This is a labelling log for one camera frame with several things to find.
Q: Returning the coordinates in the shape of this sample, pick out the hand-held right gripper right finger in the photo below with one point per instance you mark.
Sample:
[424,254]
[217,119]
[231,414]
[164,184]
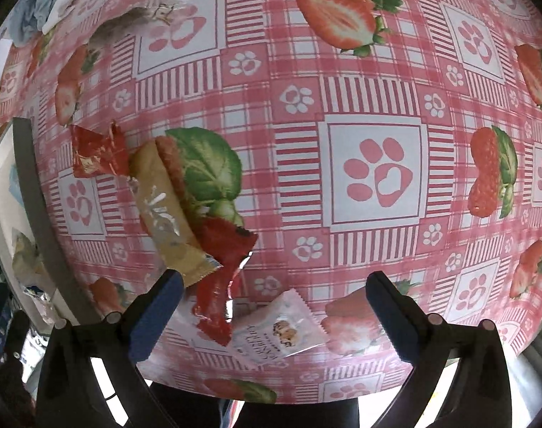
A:
[396,321]

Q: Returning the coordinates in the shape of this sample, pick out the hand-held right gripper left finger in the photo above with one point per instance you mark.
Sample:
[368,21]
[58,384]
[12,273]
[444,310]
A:
[157,316]

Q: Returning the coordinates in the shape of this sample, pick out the long red snack packet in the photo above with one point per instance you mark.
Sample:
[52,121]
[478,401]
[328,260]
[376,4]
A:
[219,272]

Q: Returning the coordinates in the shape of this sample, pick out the yellow snack bar packet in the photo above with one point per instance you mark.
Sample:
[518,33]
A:
[166,209]

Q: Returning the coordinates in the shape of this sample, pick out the white cookie packet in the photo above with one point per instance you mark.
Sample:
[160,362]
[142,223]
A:
[275,327]

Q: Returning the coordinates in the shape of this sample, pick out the white box with grey rim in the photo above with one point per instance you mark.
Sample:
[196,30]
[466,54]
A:
[30,196]

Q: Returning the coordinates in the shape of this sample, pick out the small red snack packet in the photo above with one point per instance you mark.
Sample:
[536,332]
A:
[97,151]

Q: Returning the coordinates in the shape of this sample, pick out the silver snack packet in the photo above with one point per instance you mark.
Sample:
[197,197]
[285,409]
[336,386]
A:
[35,296]

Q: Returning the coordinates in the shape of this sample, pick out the beige snack packet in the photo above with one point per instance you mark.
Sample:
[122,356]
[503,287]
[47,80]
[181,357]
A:
[25,252]

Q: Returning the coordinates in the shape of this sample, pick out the pink strawberry printed tablecloth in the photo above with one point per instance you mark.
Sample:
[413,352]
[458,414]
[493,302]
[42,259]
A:
[333,98]

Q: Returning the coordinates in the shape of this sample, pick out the clear plastic bag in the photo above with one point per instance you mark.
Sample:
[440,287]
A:
[133,22]

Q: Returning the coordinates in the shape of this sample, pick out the light blue cloth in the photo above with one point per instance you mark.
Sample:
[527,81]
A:
[34,4]

